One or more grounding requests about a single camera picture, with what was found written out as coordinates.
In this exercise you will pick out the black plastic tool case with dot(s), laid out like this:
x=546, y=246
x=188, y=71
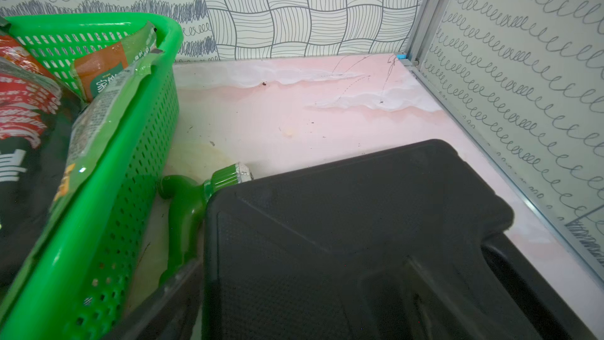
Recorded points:
x=407, y=243

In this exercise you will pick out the red black condiment packet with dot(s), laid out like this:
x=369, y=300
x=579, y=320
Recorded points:
x=37, y=115

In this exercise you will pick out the green plastic basket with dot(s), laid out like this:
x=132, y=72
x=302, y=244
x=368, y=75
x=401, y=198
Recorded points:
x=74, y=282

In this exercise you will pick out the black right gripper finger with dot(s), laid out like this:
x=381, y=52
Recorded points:
x=170, y=312

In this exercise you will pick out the green brown mushroom soup packet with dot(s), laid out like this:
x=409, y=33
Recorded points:
x=109, y=78

